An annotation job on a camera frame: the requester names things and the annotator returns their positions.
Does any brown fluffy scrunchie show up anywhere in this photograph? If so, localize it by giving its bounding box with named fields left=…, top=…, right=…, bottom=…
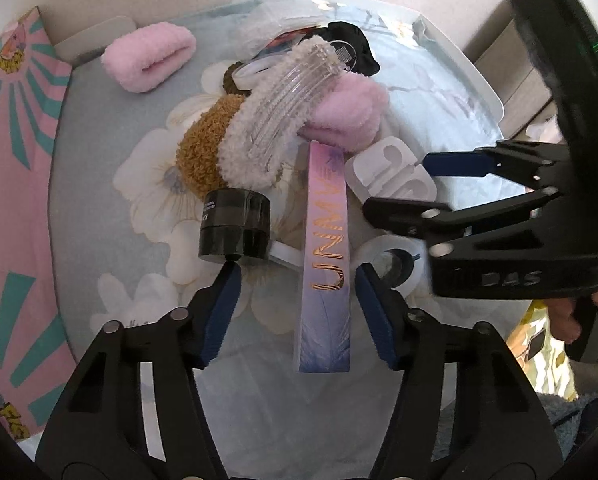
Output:
left=175, top=94, right=244, bottom=197

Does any white tape ring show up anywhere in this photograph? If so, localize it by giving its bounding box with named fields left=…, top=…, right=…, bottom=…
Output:
left=360, top=236, right=432, bottom=302

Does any blue fuzzy cloth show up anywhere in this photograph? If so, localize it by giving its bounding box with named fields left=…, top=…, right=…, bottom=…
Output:
left=536, top=390, right=598, bottom=466

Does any pink printed box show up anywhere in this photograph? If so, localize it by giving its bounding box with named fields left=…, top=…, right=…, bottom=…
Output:
left=0, top=6, right=80, bottom=441

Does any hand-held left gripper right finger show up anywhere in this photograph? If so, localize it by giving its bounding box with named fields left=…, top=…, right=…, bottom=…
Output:
left=356, top=262, right=564, bottom=480

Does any clear plastic tray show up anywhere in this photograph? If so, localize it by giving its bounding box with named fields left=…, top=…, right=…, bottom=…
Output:
left=228, top=0, right=506, bottom=128

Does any black scrunchie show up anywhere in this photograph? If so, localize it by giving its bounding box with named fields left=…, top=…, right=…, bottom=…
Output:
left=325, top=20, right=382, bottom=79

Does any pink purple long box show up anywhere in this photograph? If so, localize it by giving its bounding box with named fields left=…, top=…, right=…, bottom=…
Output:
left=298, top=141, right=352, bottom=374

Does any pink fluffy headband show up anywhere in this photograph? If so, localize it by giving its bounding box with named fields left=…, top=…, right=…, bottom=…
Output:
left=101, top=21, right=198, bottom=94
left=298, top=79, right=391, bottom=155

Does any person's right hand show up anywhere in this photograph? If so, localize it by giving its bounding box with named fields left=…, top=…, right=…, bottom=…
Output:
left=549, top=280, right=598, bottom=343

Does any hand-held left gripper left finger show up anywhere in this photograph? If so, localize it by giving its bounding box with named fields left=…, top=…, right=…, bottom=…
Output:
left=36, top=261, right=242, bottom=480

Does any white fluffy headband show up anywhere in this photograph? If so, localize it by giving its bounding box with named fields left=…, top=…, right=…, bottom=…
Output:
left=218, top=37, right=352, bottom=192

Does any clear plastic organizer block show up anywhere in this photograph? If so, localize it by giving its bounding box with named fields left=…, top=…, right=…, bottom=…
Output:
left=345, top=136, right=438, bottom=207

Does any clear floss pick box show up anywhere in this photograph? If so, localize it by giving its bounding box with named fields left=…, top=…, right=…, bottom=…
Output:
left=228, top=0, right=326, bottom=58

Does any clear toothed headband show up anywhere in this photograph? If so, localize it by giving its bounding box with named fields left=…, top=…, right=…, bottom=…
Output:
left=248, top=39, right=356, bottom=162

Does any black round jar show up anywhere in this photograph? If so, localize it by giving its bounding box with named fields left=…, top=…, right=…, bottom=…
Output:
left=198, top=188, right=272, bottom=264

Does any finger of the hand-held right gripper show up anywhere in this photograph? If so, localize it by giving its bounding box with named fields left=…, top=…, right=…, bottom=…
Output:
left=421, top=140, right=570, bottom=187
left=363, top=187, right=562, bottom=257

